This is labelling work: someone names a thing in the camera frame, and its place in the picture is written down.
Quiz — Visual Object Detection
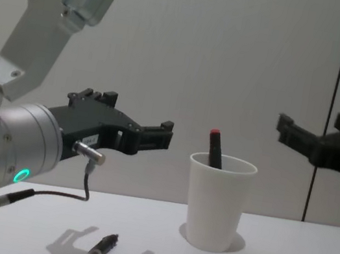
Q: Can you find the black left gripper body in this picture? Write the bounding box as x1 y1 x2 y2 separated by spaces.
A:
38 94 146 174

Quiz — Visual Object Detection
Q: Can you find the black marker with red cap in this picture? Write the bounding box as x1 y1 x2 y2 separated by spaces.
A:
203 128 230 170

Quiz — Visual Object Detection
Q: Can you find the white paper cup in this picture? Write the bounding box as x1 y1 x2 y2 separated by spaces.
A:
175 149 260 254

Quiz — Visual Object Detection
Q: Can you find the black and clear pen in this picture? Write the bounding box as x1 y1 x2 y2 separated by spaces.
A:
71 225 121 254

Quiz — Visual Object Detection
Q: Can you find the thin dark gripper cable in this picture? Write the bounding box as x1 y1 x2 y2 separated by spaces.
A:
0 126 110 236

